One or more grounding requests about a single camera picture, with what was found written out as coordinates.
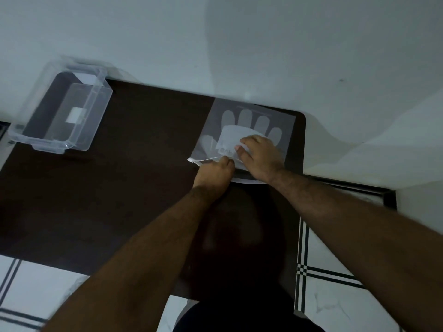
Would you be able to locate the person's right hand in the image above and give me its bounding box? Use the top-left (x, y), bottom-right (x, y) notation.
top-left (235, 135), bottom-right (286, 186)

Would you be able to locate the person's left hand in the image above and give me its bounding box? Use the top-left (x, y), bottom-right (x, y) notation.
top-left (192, 156), bottom-right (236, 191)

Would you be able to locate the white insert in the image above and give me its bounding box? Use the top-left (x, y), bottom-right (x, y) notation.
top-left (215, 124), bottom-right (268, 170)

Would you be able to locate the translucent zip bag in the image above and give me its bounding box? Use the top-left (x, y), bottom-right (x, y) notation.
top-left (187, 98), bottom-right (297, 186)

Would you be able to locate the person's left forearm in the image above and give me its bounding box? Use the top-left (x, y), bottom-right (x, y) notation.
top-left (42, 186), bottom-right (230, 332)

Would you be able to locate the person's right forearm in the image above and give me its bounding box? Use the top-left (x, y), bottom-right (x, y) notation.
top-left (267, 169), bottom-right (443, 332)

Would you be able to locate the person's dark clothing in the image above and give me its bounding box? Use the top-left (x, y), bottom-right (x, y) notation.
top-left (173, 298), bottom-right (326, 332)

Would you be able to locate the clear plastic storage box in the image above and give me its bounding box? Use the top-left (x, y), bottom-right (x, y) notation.
top-left (7, 60), bottom-right (114, 155)

